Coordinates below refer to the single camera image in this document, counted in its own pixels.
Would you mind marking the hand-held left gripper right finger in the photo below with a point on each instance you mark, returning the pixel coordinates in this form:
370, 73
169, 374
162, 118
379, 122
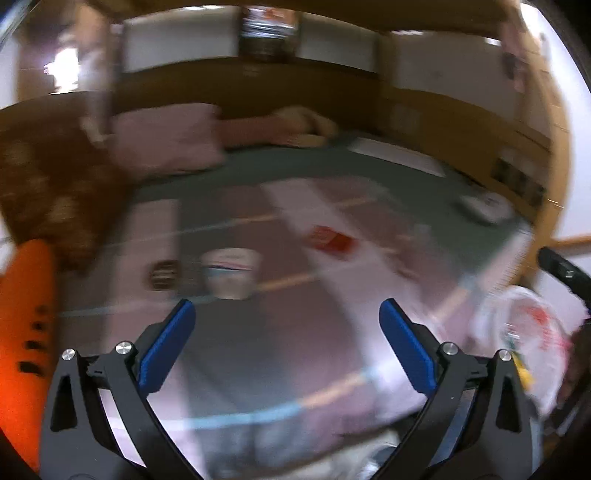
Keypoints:
408, 346

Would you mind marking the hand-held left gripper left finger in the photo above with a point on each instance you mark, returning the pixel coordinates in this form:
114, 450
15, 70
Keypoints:
168, 346

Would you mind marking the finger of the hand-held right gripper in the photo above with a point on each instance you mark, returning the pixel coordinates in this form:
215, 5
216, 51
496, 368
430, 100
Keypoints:
561, 270

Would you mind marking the white plastic bag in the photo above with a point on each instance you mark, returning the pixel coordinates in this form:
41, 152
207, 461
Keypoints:
521, 323

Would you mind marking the white paper cup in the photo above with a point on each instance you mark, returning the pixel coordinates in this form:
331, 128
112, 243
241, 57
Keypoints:
229, 274

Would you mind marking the small white object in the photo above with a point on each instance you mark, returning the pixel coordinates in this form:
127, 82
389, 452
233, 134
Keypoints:
487, 207

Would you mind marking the pink checked blanket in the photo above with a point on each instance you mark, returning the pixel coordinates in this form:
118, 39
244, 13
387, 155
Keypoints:
286, 332

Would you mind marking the red cardboard box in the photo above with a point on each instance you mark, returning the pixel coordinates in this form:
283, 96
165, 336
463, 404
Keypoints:
330, 241

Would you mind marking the orange carrot plush pillow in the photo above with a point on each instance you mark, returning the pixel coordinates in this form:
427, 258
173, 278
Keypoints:
25, 323

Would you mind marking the wooden footboard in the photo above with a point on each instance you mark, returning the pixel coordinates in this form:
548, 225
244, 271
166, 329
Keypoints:
480, 120

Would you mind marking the green bed sheet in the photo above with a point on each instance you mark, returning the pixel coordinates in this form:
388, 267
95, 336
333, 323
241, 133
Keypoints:
240, 170

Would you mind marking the brown floral cushion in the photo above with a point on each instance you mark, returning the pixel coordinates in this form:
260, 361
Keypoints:
55, 184

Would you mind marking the pink pillow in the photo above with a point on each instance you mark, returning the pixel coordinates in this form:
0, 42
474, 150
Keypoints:
166, 138

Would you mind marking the striped plush rabbit toy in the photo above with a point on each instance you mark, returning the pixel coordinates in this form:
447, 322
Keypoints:
286, 127

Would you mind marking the stack of books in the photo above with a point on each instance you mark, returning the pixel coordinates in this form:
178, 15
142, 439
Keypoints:
270, 32

